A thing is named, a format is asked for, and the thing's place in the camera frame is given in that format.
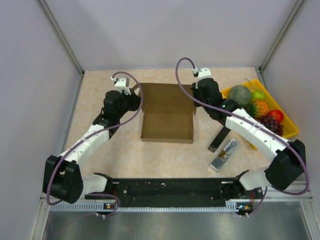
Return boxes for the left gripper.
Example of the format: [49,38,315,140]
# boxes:
[115,88,142,119]

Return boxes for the brown cardboard box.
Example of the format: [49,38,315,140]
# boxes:
[138,82,196,144]

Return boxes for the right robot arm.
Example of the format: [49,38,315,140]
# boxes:
[189,78,308,198]

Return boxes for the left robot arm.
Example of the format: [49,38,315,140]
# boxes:
[42,88,142,204]

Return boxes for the grey-green melon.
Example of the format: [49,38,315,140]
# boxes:
[227,85,251,106]

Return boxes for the black rectangular bar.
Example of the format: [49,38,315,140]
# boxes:
[207,126,230,153]

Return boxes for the green apple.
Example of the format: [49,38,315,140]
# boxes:
[251,90,265,101]

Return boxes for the orange pineapple toy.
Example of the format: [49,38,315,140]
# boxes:
[246,99,270,119]

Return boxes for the red apple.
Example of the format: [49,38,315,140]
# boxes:
[268,109,285,123]

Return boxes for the purple grapes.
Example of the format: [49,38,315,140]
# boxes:
[258,115,284,136]

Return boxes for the yellow plastic tray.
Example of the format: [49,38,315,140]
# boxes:
[221,79,299,139]

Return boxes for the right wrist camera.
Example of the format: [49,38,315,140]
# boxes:
[192,67,212,89]

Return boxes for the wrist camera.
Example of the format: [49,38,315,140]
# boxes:
[110,76,131,96]
[192,67,212,89]

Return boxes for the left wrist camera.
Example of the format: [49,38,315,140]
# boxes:
[110,76,131,96]

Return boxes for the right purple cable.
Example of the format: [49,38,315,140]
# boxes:
[175,57,311,218]

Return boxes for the purple cable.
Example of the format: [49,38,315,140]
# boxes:
[175,57,311,218]
[46,71,145,218]

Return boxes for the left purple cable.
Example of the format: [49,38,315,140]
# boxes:
[46,71,145,218]

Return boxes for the aluminium rail frame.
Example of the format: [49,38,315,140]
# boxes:
[39,181,313,213]

